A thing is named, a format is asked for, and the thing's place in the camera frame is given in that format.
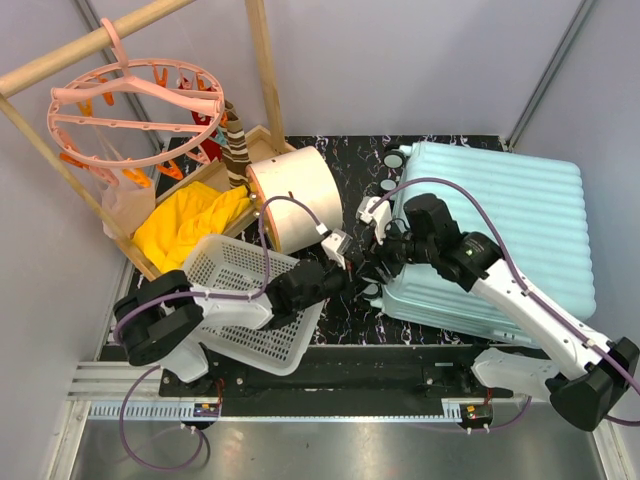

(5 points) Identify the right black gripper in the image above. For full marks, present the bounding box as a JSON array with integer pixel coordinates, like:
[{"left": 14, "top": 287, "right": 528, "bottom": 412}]
[{"left": 357, "top": 215, "right": 437, "bottom": 285}]

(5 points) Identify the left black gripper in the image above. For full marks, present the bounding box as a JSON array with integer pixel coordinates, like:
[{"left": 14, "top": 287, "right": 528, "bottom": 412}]
[{"left": 295, "top": 251, "right": 371, "bottom": 312}]

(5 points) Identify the light blue ribbed suitcase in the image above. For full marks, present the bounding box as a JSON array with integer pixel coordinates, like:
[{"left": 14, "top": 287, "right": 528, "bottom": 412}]
[{"left": 371, "top": 141, "right": 596, "bottom": 346}]

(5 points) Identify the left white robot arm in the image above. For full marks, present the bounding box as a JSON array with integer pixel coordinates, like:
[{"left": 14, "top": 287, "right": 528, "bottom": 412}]
[{"left": 113, "top": 260, "right": 364, "bottom": 396}]

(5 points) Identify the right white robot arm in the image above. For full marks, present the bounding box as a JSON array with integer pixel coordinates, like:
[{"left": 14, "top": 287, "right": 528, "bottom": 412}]
[{"left": 360, "top": 194, "right": 639, "bottom": 431}]

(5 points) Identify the black marble pattern mat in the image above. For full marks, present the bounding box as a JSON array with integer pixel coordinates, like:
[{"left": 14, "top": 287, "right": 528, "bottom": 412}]
[{"left": 288, "top": 135, "right": 506, "bottom": 345}]

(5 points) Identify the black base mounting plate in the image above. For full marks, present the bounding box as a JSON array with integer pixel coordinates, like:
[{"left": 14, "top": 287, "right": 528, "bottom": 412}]
[{"left": 159, "top": 345, "right": 488, "bottom": 418}]

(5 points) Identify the pink toy washing machine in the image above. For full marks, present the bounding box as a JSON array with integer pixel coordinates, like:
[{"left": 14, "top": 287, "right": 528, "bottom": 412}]
[{"left": 246, "top": 146, "right": 343, "bottom": 254}]

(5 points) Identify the white perforated plastic basket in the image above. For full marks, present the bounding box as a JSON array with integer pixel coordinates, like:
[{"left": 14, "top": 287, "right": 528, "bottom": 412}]
[{"left": 177, "top": 234, "right": 324, "bottom": 381}]

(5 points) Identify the brown striped sock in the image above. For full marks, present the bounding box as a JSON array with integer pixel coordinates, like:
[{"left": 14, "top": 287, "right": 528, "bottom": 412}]
[{"left": 222, "top": 100, "right": 250, "bottom": 188}]

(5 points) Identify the yellow cloth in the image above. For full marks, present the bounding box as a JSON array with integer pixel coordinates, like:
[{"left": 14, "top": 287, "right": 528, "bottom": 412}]
[{"left": 133, "top": 181, "right": 251, "bottom": 273}]

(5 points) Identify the red hanging sock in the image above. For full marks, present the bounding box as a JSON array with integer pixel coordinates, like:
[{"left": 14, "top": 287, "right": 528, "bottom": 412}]
[{"left": 179, "top": 74, "right": 224, "bottom": 162}]

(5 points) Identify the translucent plastic bag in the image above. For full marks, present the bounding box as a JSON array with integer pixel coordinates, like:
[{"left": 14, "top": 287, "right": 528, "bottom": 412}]
[{"left": 100, "top": 168, "right": 155, "bottom": 237}]

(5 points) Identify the pink round clip hanger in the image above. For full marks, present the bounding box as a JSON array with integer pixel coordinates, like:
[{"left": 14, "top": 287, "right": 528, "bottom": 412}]
[{"left": 47, "top": 18, "right": 226, "bottom": 171}]

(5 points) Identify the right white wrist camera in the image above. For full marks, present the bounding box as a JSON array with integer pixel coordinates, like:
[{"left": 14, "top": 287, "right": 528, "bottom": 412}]
[{"left": 356, "top": 196, "right": 392, "bottom": 244}]

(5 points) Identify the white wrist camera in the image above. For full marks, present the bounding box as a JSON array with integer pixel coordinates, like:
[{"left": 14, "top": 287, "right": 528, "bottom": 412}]
[
  {"left": 356, "top": 196, "right": 392, "bottom": 244},
  {"left": 321, "top": 229, "right": 352, "bottom": 270}
]

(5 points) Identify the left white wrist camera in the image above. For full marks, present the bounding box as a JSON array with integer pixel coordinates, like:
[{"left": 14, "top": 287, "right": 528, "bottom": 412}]
[{"left": 321, "top": 229, "right": 352, "bottom": 270}]

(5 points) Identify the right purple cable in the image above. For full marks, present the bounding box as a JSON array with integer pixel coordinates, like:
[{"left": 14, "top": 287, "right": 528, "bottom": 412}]
[{"left": 369, "top": 177, "right": 640, "bottom": 434}]

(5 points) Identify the purple cable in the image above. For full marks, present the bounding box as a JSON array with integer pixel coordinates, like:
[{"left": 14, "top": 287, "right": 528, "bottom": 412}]
[
  {"left": 369, "top": 177, "right": 640, "bottom": 434},
  {"left": 114, "top": 195, "right": 326, "bottom": 472}
]

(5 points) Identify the aluminium rail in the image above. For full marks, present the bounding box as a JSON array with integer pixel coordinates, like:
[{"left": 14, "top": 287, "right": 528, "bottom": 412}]
[{"left": 67, "top": 362, "right": 611, "bottom": 401}]

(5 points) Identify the wooden clothes rack frame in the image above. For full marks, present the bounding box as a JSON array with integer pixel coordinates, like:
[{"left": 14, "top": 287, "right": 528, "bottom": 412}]
[{"left": 1, "top": 1, "right": 294, "bottom": 280}]

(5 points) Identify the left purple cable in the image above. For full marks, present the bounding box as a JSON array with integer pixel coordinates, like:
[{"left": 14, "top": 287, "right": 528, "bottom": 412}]
[{"left": 114, "top": 195, "right": 326, "bottom": 472}]

